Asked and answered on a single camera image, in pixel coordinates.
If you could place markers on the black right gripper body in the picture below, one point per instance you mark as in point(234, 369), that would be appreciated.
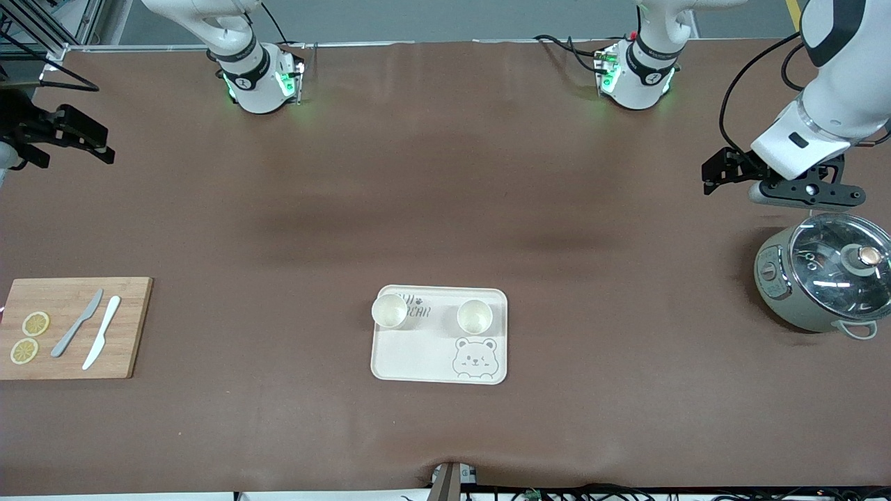
point(26, 127)

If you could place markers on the white IKEA cup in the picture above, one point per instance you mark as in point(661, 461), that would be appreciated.
point(390, 310)
point(475, 316)

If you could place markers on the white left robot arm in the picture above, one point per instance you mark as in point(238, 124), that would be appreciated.
point(846, 97)

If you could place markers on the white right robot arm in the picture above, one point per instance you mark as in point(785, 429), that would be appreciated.
point(254, 83)

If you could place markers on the green electric cooking pot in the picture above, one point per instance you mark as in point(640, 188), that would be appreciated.
point(779, 292)

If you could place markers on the glass pot lid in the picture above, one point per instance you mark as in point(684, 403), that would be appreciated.
point(835, 271)

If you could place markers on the wooden cutting board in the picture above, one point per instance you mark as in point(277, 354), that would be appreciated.
point(66, 296)

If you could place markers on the grey plastic knife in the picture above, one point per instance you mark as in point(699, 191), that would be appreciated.
point(75, 327)

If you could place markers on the lemon slice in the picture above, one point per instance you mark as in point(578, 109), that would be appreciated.
point(24, 351)
point(35, 323)

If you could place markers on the white plastic knife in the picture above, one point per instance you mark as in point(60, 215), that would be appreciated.
point(103, 332)

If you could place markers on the brown table cover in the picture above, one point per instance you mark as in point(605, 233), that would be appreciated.
point(445, 174)

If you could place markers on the cream tray with bear print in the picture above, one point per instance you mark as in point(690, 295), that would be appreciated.
point(431, 355)

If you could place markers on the aluminium frame profile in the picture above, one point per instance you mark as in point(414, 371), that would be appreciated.
point(76, 28)

